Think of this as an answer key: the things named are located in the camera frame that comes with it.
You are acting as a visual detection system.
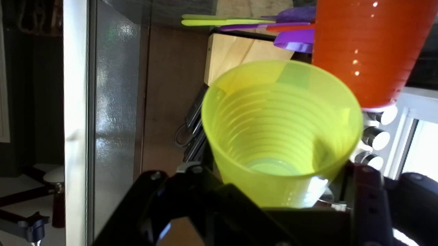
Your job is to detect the red plastic spoon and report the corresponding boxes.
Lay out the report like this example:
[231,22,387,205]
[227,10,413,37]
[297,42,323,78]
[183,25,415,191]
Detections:
[261,22,317,34]

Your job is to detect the green plastic spoon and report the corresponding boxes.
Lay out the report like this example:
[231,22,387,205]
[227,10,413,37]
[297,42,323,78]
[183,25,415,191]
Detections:
[181,12,278,27]

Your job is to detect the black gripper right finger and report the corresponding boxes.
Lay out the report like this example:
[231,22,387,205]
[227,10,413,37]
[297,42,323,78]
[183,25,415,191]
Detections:
[346,161,400,246]

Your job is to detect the orange plastic cup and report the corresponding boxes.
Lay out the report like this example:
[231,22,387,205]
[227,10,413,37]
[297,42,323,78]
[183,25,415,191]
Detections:
[312,0,438,109]

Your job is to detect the chrome spice jar rack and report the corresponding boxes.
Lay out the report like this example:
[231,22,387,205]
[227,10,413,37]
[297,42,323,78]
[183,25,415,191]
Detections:
[174,83,401,172]

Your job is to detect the yellow-green plastic cup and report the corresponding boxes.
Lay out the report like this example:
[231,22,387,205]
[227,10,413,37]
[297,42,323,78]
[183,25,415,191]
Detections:
[200,59,365,211]

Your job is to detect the purple plastic plate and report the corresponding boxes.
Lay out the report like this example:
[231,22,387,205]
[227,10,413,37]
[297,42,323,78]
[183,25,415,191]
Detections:
[272,4,317,55]

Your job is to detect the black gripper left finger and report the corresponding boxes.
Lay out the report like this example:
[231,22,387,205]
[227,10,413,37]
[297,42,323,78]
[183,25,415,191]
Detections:
[156,161,296,246]

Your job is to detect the stainless steel refrigerator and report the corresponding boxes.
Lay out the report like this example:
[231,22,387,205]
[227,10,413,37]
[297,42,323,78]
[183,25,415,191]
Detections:
[61,0,152,246]

